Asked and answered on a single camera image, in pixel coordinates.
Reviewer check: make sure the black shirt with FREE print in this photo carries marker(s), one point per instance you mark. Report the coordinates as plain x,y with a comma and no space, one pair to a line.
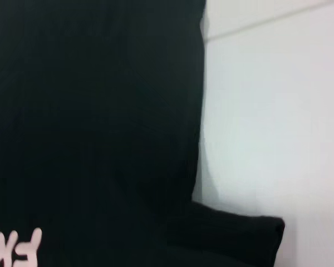
86,111

